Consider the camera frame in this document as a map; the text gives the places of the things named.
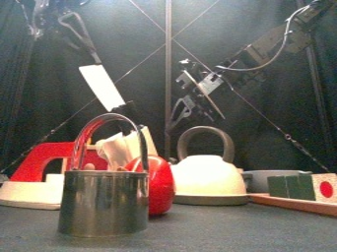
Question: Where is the white crumpled paper napkin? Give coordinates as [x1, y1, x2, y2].
[93, 125, 159, 172]

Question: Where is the red apple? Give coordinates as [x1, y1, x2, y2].
[124, 154, 176, 217]

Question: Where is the red and white toy iron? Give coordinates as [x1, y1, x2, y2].
[0, 141, 111, 211]

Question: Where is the green toy block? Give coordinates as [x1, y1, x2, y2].
[284, 174, 302, 200]
[266, 174, 290, 199]
[297, 173, 317, 202]

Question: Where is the wooden tray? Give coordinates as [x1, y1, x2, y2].
[246, 192, 337, 218]

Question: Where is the white block with red dot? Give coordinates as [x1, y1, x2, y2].
[310, 172, 337, 204]

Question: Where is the diagonal brace wire with turnbuckle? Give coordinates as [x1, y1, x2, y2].
[125, 0, 331, 172]

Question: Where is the thin vertical frame pole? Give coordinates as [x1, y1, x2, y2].
[163, 0, 173, 160]

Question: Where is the white kettle with grey handle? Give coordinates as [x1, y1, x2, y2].
[168, 125, 250, 207]

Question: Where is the grey cable on right arm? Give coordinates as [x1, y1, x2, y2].
[212, 5, 310, 73]

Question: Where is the dark vertical frame post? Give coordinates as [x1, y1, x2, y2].
[295, 0, 334, 165]

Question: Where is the silver metal pail with handle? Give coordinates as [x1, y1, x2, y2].
[56, 112, 151, 238]

